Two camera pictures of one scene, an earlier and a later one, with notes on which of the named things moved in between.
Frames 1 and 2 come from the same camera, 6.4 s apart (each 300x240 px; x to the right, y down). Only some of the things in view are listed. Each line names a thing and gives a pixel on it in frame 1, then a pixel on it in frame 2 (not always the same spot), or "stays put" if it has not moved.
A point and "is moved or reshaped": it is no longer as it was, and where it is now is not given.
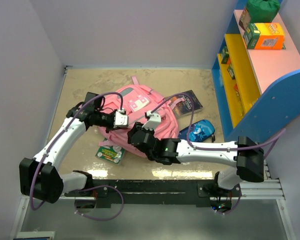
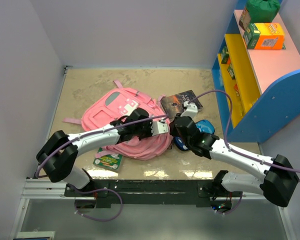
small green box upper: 225,55 stays put
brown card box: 245,19 stays put
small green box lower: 231,71 stays put
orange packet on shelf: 237,90 stays put
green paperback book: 115,154 -> 111,162
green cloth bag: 262,11 stays put
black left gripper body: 105,120 -> 143,132
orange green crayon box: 264,36 stays put
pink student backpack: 144,105 is moved or reshaped
